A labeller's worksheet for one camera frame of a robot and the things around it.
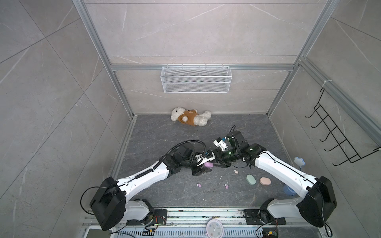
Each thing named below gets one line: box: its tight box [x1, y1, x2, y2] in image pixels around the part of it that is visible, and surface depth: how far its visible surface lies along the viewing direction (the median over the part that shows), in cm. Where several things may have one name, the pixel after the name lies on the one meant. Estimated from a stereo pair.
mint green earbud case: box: [245, 173, 257, 186], surface depth 86 cm
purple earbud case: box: [204, 162, 214, 169], surface depth 72 cm
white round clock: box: [206, 218, 224, 238], surface depth 70 cm
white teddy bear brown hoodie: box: [170, 107, 212, 127], surface depth 112 cm
